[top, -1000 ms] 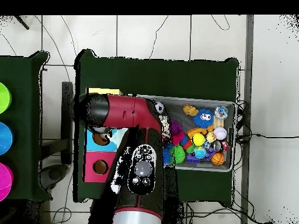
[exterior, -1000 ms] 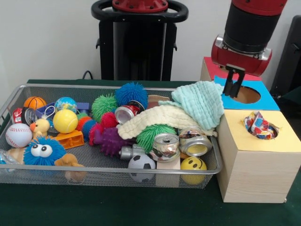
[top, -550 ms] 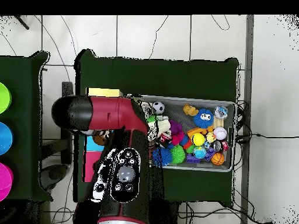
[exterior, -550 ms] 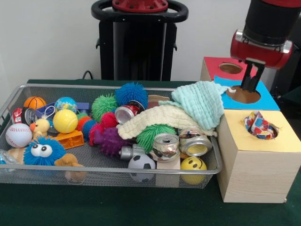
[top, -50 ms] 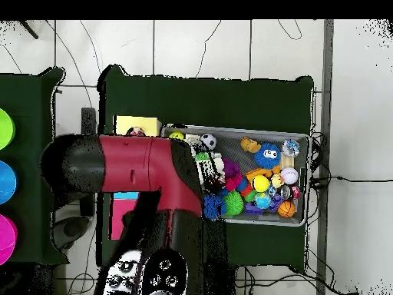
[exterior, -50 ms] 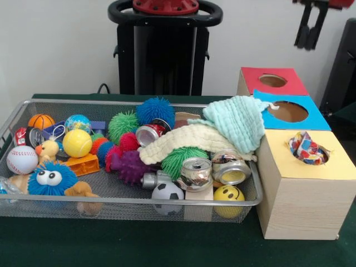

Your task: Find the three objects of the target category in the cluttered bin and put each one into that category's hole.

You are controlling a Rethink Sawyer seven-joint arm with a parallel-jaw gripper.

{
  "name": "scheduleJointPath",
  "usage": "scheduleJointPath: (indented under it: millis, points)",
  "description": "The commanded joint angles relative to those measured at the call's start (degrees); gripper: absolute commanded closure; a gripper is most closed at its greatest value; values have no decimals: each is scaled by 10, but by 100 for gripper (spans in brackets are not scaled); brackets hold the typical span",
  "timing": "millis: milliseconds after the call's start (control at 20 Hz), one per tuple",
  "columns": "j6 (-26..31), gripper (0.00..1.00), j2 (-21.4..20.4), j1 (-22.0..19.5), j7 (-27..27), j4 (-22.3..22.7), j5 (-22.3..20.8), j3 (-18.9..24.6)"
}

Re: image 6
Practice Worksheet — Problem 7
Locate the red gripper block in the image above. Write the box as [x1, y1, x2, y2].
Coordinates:
[292, 0, 354, 51]

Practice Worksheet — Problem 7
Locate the yellow smiley ball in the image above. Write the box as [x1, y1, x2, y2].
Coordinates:
[213, 185, 247, 219]

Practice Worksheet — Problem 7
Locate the small soccer ball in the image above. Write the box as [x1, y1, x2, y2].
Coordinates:
[151, 182, 186, 216]

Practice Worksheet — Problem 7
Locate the shallow mesh bin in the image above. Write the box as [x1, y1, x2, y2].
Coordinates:
[0, 98, 264, 225]

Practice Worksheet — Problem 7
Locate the mint green waffle cloth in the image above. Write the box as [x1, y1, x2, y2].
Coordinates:
[202, 96, 280, 154]

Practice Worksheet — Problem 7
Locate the silver crushed can pull tab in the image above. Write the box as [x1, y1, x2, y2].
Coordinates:
[176, 157, 214, 192]

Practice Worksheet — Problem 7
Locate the blue spiky puffer ball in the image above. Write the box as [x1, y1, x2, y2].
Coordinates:
[27, 161, 80, 196]
[136, 96, 176, 130]

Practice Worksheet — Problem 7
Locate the cream waffle cloth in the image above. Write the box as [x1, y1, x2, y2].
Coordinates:
[139, 119, 258, 171]

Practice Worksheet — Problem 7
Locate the yellow tennis ball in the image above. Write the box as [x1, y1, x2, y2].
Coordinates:
[62, 129, 93, 159]

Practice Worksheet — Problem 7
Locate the confetti print cloth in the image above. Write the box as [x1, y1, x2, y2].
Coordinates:
[288, 130, 330, 166]

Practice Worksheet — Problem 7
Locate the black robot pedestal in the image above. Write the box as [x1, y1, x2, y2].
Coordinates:
[107, 0, 223, 97]

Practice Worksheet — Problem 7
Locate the dark green table cloth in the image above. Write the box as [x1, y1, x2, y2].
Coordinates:
[0, 93, 356, 267]

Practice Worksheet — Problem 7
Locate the crushed can yellow base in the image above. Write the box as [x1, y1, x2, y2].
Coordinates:
[211, 149, 253, 186]

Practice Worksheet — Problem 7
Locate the white baseball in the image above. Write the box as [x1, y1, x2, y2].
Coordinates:
[6, 145, 39, 175]

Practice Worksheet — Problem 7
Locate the wooden box with three holes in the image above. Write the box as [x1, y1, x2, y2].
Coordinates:
[236, 66, 356, 240]

